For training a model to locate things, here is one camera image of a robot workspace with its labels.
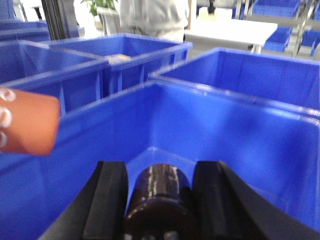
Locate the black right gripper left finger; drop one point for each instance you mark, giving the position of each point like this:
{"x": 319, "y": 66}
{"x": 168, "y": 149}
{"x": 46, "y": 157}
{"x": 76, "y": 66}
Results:
{"x": 98, "y": 210}

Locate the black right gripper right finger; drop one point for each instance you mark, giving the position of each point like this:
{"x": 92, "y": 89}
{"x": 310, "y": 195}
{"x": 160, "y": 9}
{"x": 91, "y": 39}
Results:
{"x": 228, "y": 209}

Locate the dark brown cylindrical capacitor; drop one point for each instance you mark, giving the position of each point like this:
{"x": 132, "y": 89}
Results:
{"x": 161, "y": 206}

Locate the orange cylindrical capacitor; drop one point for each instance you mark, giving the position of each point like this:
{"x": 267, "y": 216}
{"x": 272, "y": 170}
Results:
{"x": 29, "y": 122}

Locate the near blue plastic bin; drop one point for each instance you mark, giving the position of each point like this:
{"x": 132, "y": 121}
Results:
{"x": 275, "y": 151}

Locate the left blue bin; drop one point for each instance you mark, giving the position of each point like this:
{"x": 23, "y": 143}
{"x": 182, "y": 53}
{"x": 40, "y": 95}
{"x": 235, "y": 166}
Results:
{"x": 75, "y": 78}

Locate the right rear blue bin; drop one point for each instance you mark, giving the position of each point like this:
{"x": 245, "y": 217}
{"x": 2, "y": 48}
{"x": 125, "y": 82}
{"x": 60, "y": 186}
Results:
{"x": 280, "y": 78}

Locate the middle rear blue bin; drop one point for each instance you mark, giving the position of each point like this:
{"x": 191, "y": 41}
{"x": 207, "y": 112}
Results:
{"x": 130, "y": 57}

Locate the white background table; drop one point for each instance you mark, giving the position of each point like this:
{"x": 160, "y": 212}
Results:
{"x": 234, "y": 34}

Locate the person in grey clothes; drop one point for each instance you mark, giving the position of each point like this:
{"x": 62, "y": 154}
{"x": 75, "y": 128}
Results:
{"x": 164, "y": 19}

